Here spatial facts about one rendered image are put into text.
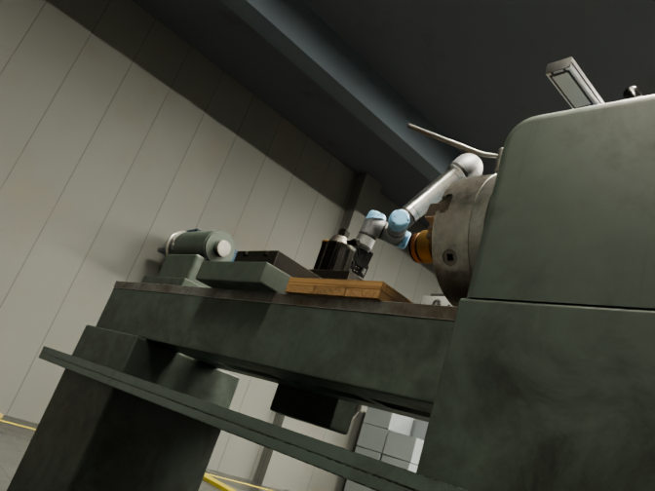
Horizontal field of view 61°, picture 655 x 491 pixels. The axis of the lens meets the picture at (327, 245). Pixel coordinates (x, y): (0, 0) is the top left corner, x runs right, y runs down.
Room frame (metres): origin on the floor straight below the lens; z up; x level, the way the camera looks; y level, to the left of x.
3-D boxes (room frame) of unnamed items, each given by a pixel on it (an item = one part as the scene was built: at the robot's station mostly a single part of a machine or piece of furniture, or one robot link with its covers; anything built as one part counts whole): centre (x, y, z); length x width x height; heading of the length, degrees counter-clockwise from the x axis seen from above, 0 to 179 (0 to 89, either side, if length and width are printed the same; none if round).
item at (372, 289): (1.34, -0.17, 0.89); 0.36 x 0.30 x 0.04; 132
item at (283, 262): (1.57, 0.01, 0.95); 0.43 x 0.18 x 0.04; 132
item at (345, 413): (1.75, -0.13, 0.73); 0.27 x 0.12 x 0.27; 42
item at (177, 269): (2.04, 0.45, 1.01); 0.30 x 0.20 x 0.29; 42
